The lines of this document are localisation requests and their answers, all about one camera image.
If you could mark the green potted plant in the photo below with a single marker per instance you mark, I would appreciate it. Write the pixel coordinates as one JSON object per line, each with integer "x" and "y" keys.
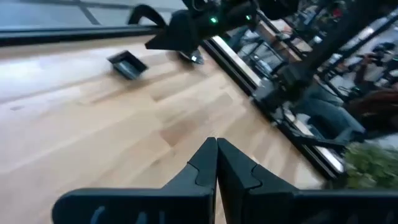
{"x": 373, "y": 165}

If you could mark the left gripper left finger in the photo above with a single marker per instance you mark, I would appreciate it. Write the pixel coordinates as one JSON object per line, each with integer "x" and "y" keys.
{"x": 186, "y": 202}

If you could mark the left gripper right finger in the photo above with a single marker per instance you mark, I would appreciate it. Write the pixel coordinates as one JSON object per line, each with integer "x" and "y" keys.
{"x": 280, "y": 208}

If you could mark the small black square mini plate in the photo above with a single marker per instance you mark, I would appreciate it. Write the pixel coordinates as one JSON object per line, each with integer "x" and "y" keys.
{"x": 127, "y": 67}

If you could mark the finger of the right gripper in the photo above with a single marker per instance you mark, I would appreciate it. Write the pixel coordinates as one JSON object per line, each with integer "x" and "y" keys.
{"x": 171, "y": 26}
{"x": 186, "y": 45}

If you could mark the person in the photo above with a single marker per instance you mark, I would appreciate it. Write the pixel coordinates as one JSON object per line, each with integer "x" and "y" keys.
{"x": 326, "y": 115}

